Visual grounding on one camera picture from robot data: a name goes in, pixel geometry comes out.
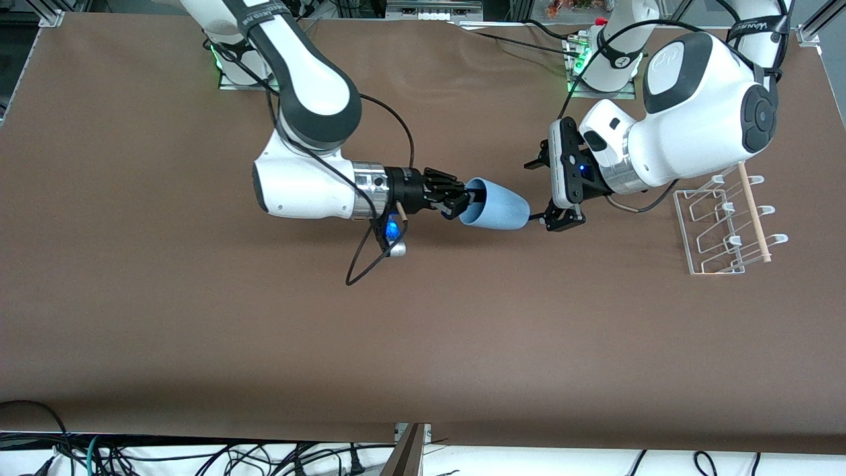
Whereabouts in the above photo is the light blue plastic cup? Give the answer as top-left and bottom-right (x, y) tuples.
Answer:
(458, 177), (531, 231)

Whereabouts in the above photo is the wooden rack dowel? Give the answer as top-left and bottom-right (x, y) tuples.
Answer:
(737, 162), (773, 264)

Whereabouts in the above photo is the white power strip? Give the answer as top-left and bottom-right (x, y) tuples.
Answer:
(386, 0), (484, 21)

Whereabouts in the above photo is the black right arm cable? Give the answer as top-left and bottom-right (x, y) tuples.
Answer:
(264, 86), (416, 287)

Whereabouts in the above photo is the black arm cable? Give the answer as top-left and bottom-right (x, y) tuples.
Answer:
(565, 0), (794, 120)
(264, 86), (416, 287)

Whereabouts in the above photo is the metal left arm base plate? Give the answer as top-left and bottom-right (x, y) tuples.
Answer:
(564, 33), (639, 100)

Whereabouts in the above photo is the black cable across table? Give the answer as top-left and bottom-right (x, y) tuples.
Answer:
(456, 22), (584, 59)

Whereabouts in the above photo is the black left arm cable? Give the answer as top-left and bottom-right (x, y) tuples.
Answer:
(565, 0), (794, 120)

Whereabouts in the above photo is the white wire cup rack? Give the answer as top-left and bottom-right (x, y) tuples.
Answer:
(673, 162), (789, 276)

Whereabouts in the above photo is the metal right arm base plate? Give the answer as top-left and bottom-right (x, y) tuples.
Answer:
(217, 40), (282, 91)

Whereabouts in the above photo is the brown wooden post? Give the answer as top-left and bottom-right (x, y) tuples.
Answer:
(380, 423), (428, 476)

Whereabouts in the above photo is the aluminium frame profile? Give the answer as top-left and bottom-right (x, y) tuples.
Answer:
(36, 0), (88, 28)
(795, 0), (846, 46)

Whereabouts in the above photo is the tangled black cable bundle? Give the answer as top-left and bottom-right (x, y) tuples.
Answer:
(99, 440), (372, 476)

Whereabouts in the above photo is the thick black looped cable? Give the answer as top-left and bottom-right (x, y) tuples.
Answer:
(0, 399), (75, 476)

